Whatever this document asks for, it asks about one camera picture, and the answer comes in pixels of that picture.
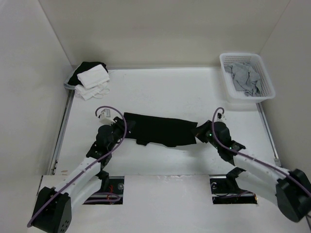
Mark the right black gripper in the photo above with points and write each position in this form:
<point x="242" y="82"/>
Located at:
<point x="200" y="130"/>

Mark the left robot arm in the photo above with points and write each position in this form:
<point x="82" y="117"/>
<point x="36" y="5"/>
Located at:
<point x="54" y="206"/>

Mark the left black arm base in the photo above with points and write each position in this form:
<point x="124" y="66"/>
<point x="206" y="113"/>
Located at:
<point x="111" y="191"/>

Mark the upper folded white tank top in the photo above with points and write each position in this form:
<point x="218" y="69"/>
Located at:
<point x="93" y="77"/>

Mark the black tank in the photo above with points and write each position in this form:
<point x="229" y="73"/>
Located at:
<point x="170" y="132"/>
<point x="73" y="80"/>

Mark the grey tank top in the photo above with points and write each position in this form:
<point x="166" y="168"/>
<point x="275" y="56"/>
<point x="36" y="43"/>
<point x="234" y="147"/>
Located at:
<point x="245" y="79"/>

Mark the lower folded white tank top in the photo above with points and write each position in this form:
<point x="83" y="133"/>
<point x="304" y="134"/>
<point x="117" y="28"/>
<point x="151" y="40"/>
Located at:
<point x="97" y="92"/>

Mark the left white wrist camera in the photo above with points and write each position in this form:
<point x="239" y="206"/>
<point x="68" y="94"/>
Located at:
<point x="105" y="117"/>

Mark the folded white tank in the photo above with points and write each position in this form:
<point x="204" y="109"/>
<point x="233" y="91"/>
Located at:
<point x="97" y="92"/>
<point x="93" y="77"/>

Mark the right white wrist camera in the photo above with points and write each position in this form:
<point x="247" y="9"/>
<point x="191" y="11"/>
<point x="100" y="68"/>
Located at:
<point x="221" y="117"/>

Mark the folded black tank top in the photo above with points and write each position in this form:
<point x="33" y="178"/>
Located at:
<point x="73" y="80"/>

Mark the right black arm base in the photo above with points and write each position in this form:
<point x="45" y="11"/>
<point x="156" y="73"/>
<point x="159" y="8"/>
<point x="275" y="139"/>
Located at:
<point x="225" y="190"/>

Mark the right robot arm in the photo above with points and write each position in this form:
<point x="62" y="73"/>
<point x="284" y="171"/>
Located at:
<point x="289" y="190"/>

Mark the white plastic basket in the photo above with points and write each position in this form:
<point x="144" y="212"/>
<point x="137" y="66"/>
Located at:
<point x="237" y="97"/>

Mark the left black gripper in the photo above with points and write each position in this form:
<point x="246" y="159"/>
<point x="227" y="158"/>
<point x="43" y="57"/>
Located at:
<point x="120" y="124"/>

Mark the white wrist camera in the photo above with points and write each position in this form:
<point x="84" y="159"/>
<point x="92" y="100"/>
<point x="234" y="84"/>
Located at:
<point x="105" y="117"/>
<point x="221" y="117"/>

